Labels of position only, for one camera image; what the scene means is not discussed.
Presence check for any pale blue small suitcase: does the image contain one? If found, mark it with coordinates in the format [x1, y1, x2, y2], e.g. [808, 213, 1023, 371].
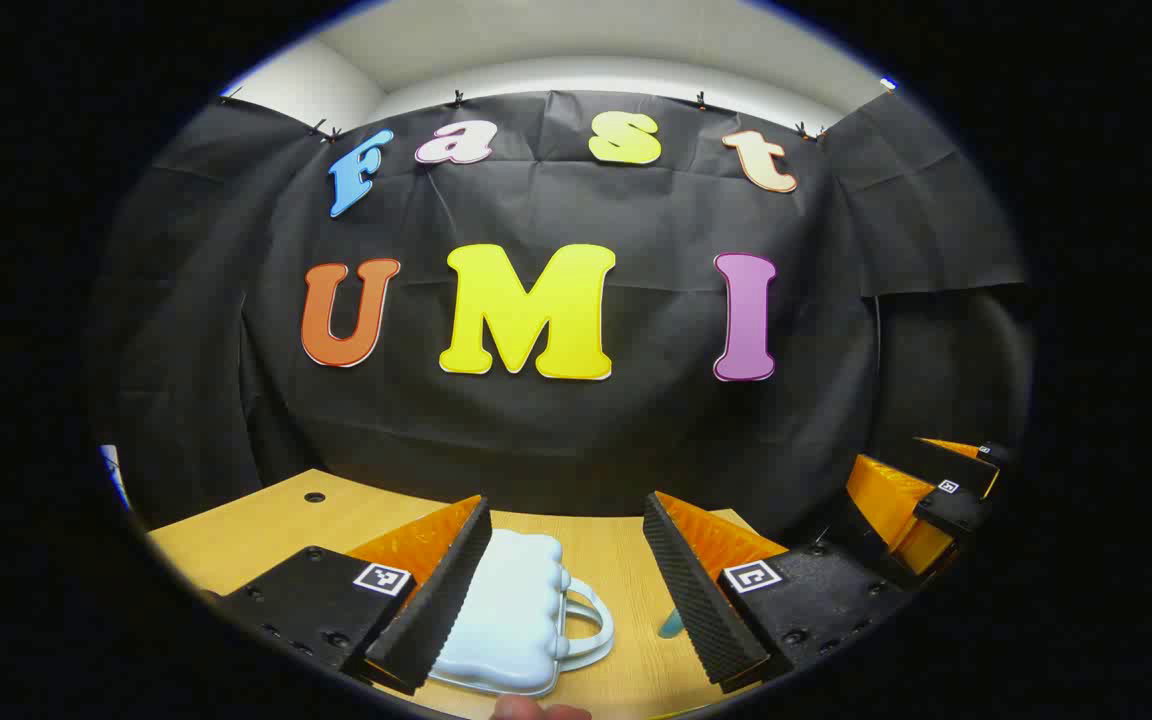
[426, 528, 617, 698]

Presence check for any white and blue sign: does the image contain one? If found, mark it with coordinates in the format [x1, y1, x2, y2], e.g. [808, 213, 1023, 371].
[101, 445, 132, 511]

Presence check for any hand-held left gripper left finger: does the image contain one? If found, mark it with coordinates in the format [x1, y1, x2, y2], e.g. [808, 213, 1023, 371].
[204, 494, 493, 697]

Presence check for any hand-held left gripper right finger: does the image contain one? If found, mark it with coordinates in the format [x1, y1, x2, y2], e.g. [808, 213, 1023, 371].
[642, 490, 917, 695]

